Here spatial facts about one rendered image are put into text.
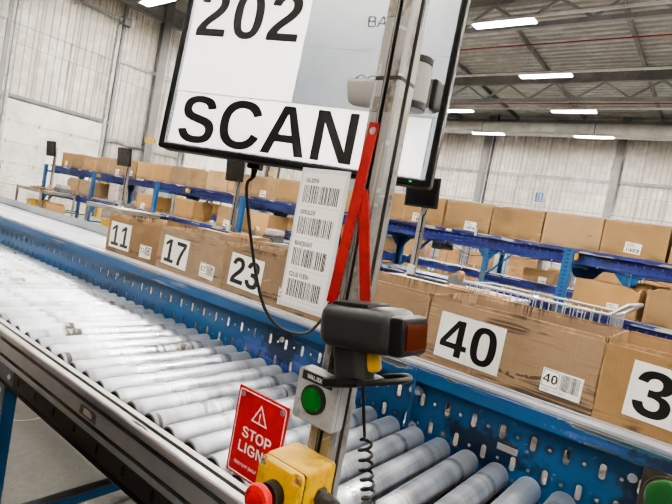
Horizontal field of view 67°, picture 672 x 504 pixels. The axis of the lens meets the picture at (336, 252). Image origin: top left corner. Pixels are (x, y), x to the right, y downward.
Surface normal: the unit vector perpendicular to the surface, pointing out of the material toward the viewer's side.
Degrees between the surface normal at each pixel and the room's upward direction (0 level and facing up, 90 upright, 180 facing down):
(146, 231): 90
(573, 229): 90
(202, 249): 91
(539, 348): 91
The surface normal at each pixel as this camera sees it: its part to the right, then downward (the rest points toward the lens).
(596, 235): -0.59, -0.07
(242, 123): -0.29, -0.07
